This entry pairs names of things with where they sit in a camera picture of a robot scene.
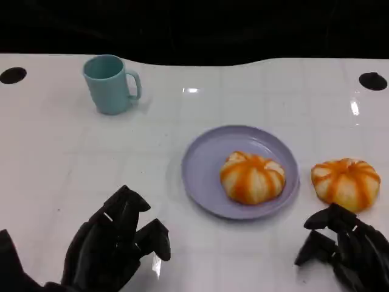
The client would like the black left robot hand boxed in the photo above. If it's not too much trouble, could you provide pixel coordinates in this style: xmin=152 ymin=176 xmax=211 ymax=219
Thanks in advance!
xmin=60 ymin=184 xmax=172 ymax=292

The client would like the lilac plate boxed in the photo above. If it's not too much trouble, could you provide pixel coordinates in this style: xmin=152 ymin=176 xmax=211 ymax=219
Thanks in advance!
xmin=181 ymin=125 xmax=301 ymax=220

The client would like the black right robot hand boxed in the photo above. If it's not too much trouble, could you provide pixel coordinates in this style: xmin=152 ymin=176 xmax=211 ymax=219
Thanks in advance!
xmin=294 ymin=203 xmax=389 ymax=292

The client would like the orange white toy bread roll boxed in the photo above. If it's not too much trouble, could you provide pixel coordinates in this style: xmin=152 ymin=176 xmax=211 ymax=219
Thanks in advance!
xmin=219 ymin=151 xmax=286 ymax=205
xmin=311 ymin=158 xmax=382 ymax=213

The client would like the pale green mug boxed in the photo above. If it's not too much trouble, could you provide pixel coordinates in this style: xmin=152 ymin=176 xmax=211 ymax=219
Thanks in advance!
xmin=81 ymin=54 xmax=143 ymax=116

